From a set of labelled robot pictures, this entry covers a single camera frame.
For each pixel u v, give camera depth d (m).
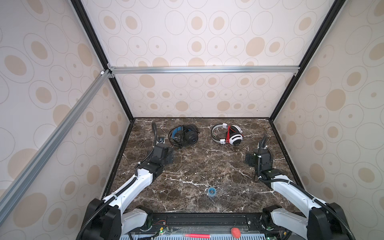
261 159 0.65
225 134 1.06
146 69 0.88
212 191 0.83
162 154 0.64
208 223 0.75
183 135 1.00
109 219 0.39
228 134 1.03
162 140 0.73
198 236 0.69
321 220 0.41
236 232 0.69
